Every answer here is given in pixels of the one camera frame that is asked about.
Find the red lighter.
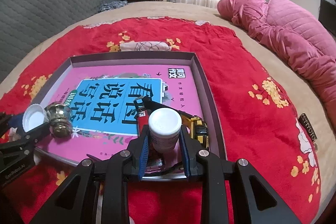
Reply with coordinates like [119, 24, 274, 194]
[137, 110, 149, 136]

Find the white plastic jar lid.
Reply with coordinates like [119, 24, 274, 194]
[22, 104, 49, 132]

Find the red floral blanket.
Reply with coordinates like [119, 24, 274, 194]
[1, 18, 321, 223]

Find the black and yellow watch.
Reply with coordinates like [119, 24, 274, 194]
[133, 95, 211, 175]

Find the small white pill bottle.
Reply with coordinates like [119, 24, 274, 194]
[148, 107, 182, 153]

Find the beige bed sheet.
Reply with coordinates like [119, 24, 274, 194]
[1, 2, 335, 217]

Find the blue patterned cloth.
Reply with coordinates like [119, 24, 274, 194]
[98, 1, 128, 12]

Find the pink and blue book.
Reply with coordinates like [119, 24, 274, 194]
[38, 65, 203, 165]

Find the grey quilted headboard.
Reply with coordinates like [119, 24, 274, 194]
[1, 0, 117, 80]

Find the black wall television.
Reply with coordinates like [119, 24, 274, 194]
[318, 0, 336, 36]

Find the pink quilted duvet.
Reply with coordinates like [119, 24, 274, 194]
[217, 0, 335, 125]

